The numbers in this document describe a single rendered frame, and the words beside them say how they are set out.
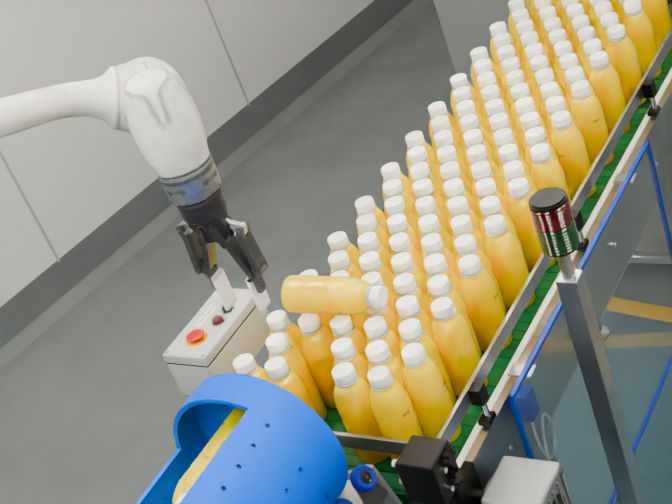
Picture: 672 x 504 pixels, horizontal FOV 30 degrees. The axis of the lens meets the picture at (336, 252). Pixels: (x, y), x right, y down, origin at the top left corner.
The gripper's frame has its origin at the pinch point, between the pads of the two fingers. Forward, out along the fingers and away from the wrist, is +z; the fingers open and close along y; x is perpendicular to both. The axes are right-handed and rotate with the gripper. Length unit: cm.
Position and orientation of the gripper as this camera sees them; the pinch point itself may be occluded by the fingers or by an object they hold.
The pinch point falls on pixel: (242, 292)
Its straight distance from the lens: 210.4
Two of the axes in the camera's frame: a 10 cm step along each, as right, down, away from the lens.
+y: 8.3, 0.3, -5.5
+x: 4.5, -6.0, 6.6
